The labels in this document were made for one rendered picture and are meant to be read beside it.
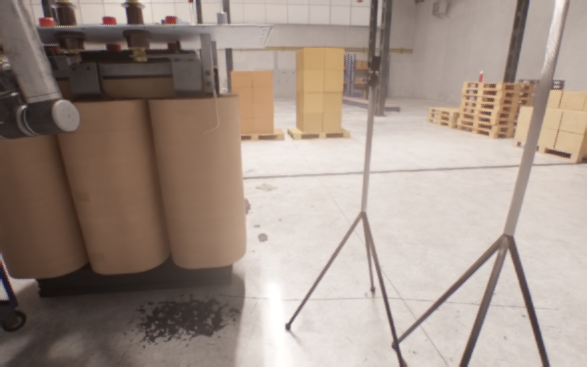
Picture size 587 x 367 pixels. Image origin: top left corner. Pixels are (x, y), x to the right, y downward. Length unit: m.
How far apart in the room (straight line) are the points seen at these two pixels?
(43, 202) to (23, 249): 0.28
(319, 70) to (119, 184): 4.99
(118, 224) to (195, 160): 0.51
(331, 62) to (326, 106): 0.83
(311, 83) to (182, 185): 4.80
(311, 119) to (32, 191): 5.06
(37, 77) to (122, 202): 0.68
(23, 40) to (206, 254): 1.13
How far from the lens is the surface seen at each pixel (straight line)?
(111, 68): 1.61
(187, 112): 1.43
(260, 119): 6.10
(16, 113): 1.32
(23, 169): 1.80
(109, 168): 1.59
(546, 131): 6.50
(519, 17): 13.85
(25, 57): 1.23
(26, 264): 2.02
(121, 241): 1.73
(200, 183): 1.50
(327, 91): 6.14
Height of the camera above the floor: 1.15
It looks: 19 degrees down
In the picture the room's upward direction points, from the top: straight up
